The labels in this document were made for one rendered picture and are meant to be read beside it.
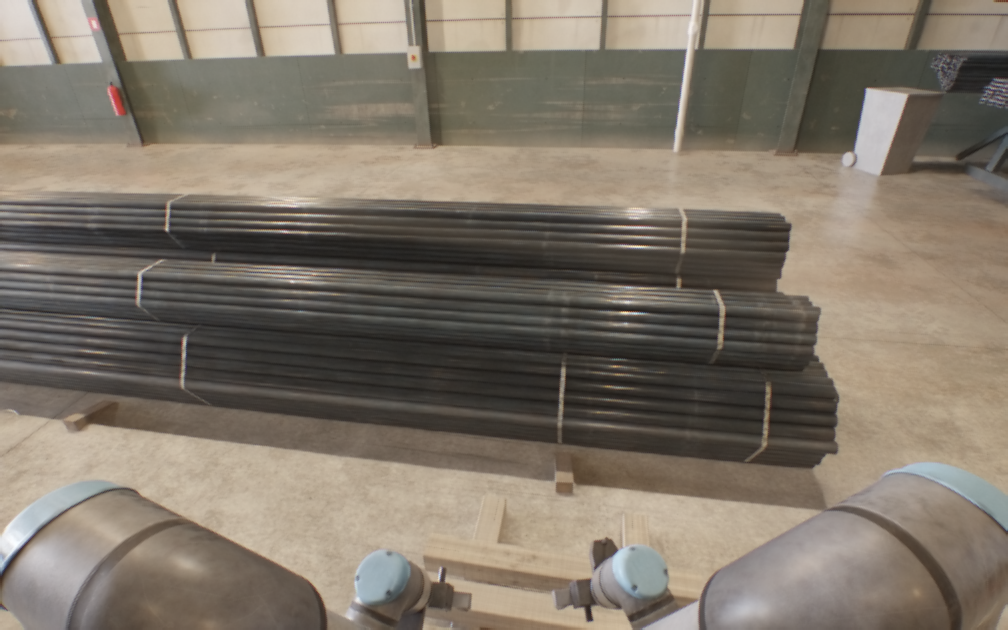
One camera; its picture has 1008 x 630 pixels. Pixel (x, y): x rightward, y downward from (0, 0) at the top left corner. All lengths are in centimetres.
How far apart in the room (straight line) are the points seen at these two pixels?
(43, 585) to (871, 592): 60
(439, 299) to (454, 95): 728
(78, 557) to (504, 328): 198
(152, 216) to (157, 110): 884
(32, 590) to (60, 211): 370
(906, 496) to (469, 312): 202
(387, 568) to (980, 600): 79
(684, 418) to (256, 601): 215
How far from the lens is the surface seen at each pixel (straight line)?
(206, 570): 47
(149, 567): 48
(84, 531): 53
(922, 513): 52
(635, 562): 100
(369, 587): 101
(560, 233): 263
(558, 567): 203
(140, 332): 335
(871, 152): 899
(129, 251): 393
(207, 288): 298
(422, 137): 952
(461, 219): 272
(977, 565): 53
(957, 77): 860
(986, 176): 936
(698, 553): 241
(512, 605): 195
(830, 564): 47
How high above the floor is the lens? 189
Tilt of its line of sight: 30 degrees down
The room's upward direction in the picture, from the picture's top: 1 degrees counter-clockwise
